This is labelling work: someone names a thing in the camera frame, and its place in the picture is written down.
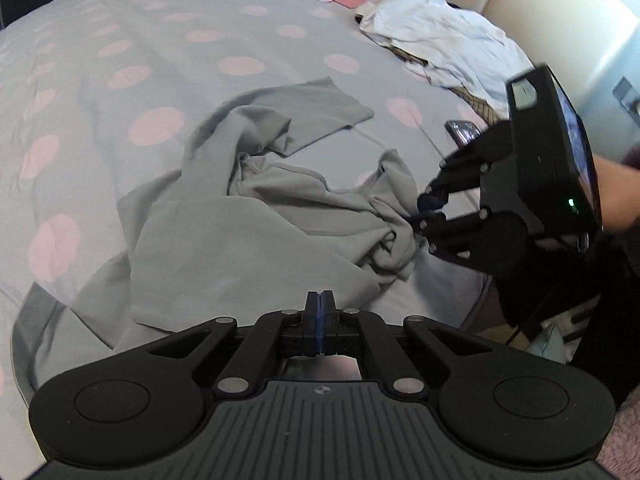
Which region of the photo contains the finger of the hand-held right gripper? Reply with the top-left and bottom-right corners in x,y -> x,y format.
418,152 -> 490,211
410,210 -> 489,263

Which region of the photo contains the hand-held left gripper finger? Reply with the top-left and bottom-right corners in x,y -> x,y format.
145,290 -> 321,397
321,290 -> 501,397

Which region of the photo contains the light grey-blue long-sleeve shirt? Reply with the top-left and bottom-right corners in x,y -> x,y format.
62,76 -> 420,351

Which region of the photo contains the person's right forearm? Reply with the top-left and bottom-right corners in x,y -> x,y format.
594,156 -> 640,235

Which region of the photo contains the black smartphone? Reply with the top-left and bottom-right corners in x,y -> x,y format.
445,119 -> 484,149

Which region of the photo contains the olive striped garment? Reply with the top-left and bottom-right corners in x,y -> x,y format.
390,42 -> 506,128

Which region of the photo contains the white shirt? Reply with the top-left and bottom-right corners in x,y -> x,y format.
356,0 -> 533,111

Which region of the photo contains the cream padded headboard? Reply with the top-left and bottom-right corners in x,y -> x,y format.
400,0 -> 640,111

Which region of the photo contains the pale pink fluffy cloth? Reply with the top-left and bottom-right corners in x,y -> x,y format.
595,395 -> 640,480

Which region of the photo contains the grey wall switch panel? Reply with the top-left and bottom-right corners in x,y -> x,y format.
612,76 -> 640,121

